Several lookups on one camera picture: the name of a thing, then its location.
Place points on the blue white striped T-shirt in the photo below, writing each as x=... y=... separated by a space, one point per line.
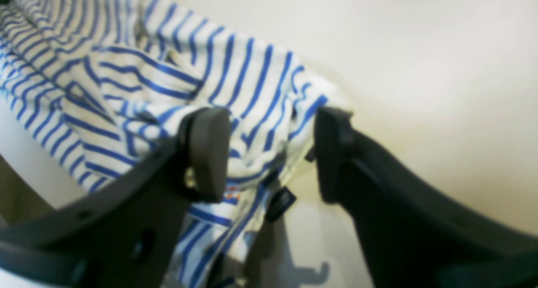
x=99 y=84

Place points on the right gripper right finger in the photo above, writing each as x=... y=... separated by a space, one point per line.
x=412 y=235

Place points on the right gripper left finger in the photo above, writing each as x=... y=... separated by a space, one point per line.
x=124 y=235

